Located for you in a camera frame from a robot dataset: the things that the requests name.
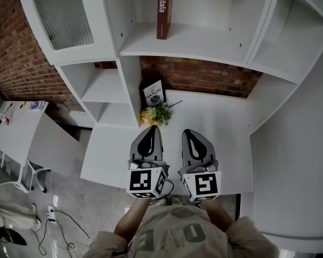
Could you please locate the black green object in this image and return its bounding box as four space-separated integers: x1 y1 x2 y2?
0 221 28 247

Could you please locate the white power strip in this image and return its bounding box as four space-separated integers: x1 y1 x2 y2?
45 205 57 223

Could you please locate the person's left forearm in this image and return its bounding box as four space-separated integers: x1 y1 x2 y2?
114 196 152 239

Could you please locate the brown book with dog picture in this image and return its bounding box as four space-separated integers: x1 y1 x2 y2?
156 0 175 41

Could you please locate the person's right forearm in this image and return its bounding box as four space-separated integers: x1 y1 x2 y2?
203 199 234 234

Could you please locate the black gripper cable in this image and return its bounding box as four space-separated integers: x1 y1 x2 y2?
150 178 176 205

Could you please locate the person's beige shirt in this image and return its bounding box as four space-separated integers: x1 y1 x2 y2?
82 204 279 258

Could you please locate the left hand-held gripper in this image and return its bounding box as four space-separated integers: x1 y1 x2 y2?
127 125 171 199

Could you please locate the black floor cable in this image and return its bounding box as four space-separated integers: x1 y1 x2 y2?
37 210 91 255

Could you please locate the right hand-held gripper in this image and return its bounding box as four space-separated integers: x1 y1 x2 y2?
177 129 222 203

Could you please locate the white side table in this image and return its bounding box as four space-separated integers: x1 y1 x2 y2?
0 100 82 172

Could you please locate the green yellow flower bunch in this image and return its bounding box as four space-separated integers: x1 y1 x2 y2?
139 100 184 127

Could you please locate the black framed picture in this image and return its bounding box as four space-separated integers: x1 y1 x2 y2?
139 77 168 108

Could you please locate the white shelving desk unit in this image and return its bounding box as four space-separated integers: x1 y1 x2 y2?
16 0 323 196

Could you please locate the white glass cabinet door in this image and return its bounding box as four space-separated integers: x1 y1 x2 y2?
16 0 120 66

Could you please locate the blue white round-label packet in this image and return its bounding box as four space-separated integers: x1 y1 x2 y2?
27 100 50 112

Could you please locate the red white small device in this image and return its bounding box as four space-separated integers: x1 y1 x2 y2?
0 111 12 126

